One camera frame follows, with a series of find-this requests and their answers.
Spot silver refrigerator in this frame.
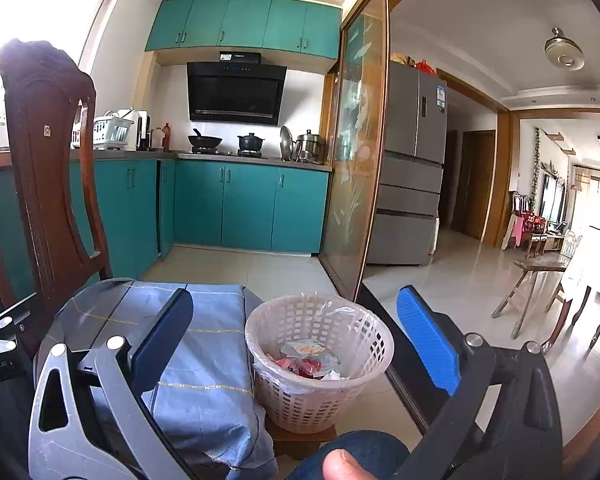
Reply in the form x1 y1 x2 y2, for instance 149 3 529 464
367 62 448 266

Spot teal kitchen cabinets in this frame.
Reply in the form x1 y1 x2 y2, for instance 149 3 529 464
146 0 341 60
0 156 329 299

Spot brown wooden door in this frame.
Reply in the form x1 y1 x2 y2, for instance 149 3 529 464
452 130 495 240

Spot white dish rack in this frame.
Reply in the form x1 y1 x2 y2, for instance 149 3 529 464
92 115 134 150

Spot carved wooden chair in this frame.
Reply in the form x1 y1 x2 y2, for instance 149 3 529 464
0 38 114 426

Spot red snack wrapper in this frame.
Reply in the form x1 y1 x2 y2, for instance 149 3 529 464
268 354 328 380

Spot white plastic trash basket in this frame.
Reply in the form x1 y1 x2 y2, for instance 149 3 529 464
245 294 394 434

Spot blue cloth on stool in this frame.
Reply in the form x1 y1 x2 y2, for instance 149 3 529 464
34 278 278 479

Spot black range hood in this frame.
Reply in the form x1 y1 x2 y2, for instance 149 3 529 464
186 61 287 126

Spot ceiling lamp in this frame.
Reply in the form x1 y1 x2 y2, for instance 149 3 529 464
544 27 585 72

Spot stainless steel pot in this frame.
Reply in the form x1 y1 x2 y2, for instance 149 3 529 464
294 129 324 164

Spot teal upper kitchen cabinets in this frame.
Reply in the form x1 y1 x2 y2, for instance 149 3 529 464
146 0 341 60

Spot clear plastic snack bag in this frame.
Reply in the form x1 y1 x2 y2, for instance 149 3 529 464
279 339 343 380

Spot teal lower kitchen cabinets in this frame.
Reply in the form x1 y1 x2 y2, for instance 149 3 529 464
0 156 329 299

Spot black cooking pot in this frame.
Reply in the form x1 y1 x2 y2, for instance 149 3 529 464
238 132 264 157

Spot black wok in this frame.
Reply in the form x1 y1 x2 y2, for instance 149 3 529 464
188 128 222 154

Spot frosted glass sliding door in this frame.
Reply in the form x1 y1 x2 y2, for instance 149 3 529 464
320 0 389 300

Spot person's right hand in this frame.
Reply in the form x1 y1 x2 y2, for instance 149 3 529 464
322 448 375 480

